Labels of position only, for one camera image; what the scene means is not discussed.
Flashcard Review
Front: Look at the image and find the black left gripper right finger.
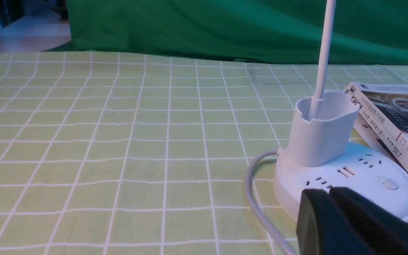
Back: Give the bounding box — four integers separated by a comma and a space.
329, 187, 408, 255

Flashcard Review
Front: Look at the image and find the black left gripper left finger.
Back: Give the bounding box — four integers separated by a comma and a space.
296, 189, 372, 255

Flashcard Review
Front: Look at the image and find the white desk lamp with sockets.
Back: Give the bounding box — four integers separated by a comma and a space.
274, 0, 408, 223

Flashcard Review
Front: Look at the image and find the bottom white book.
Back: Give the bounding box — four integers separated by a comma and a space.
353, 114, 408, 173

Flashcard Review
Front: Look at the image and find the top book with dark cover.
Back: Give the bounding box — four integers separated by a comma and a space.
344, 82, 408, 173

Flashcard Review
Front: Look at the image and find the green backdrop cloth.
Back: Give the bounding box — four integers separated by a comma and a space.
53, 0, 408, 65

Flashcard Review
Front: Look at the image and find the green checkered tablecloth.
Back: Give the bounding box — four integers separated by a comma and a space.
0, 52, 408, 255

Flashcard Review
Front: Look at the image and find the grey lamp power cable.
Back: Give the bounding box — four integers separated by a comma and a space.
244, 149, 298, 255

